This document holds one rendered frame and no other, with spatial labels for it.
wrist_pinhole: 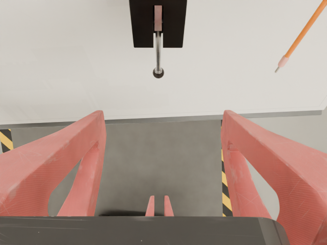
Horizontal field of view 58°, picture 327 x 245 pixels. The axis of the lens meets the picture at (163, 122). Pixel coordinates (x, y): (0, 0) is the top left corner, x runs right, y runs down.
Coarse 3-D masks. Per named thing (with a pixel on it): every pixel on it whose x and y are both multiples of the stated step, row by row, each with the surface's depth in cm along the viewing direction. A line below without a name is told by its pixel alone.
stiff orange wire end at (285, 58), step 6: (324, 0) 20; (318, 6) 20; (324, 6) 20; (318, 12) 20; (312, 18) 21; (306, 24) 22; (312, 24) 21; (306, 30) 22; (300, 36) 22; (294, 42) 23; (294, 48) 23; (288, 54) 24; (282, 60) 25; (282, 66) 25; (276, 72) 26
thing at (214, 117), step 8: (272, 112) 53; (280, 112) 53; (288, 112) 52; (296, 112) 52; (304, 112) 52; (312, 112) 52; (320, 112) 52; (112, 120) 55; (120, 120) 54; (128, 120) 54; (136, 120) 54; (144, 120) 54; (152, 120) 54; (160, 120) 54; (168, 120) 54; (176, 120) 54; (184, 120) 54; (192, 120) 54; (200, 120) 54; (0, 128) 56; (8, 128) 56; (16, 128) 56
